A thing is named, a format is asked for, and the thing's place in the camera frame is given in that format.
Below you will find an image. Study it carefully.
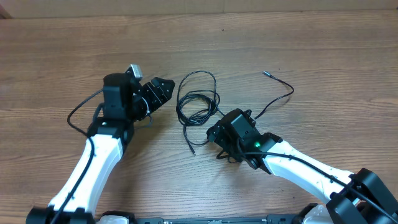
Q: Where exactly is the black USB cable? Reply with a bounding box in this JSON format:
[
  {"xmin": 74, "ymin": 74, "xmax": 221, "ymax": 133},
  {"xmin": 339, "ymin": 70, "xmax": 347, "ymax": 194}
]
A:
[{"xmin": 175, "ymin": 70, "xmax": 226, "ymax": 156}]

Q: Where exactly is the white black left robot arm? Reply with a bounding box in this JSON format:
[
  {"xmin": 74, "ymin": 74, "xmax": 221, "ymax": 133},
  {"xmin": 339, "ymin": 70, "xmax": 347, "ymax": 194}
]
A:
[{"xmin": 26, "ymin": 72, "xmax": 175, "ymax": 223}]

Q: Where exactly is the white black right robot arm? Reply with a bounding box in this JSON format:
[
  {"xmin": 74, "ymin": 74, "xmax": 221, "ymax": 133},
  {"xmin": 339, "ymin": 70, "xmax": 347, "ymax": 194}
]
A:
[{"xmin": 206, "ymin": 109, "xmax": 397, "ymax": 223}]

